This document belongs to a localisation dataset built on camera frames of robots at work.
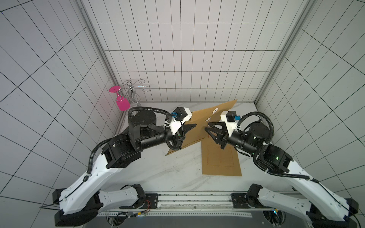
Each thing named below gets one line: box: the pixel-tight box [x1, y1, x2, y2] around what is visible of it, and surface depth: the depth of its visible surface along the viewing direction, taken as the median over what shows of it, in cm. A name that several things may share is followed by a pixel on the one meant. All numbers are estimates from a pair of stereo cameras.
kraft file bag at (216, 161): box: [201, 135, 242, 177], surface depth 87 cm
